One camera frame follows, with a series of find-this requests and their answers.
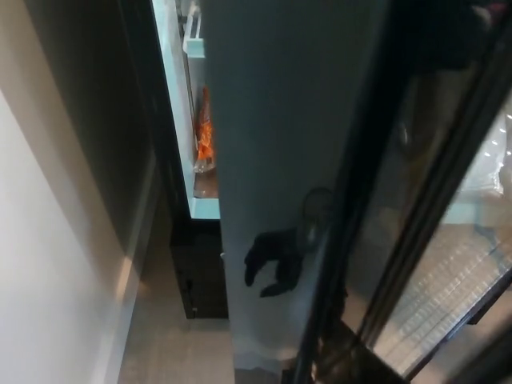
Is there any black display refrigerator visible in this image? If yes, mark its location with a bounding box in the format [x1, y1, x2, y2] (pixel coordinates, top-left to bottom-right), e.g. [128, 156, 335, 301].
[114, 0, 230, 321]

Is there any glass refrigerator door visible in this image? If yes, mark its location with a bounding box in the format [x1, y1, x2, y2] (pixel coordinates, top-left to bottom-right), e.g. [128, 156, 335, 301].
[198, 0, 512, 384]

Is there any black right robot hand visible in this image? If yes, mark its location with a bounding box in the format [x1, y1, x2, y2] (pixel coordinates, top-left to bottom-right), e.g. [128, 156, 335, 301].
[243, 226, 308, 299]

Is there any white wire refrigerator shelf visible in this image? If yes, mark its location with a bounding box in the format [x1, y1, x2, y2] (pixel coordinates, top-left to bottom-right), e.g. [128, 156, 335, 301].
[175, 0, 206, 54]

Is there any bag of orange carrots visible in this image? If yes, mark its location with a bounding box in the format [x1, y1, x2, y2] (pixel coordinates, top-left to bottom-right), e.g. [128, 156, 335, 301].
[193, 85, 219, 175]

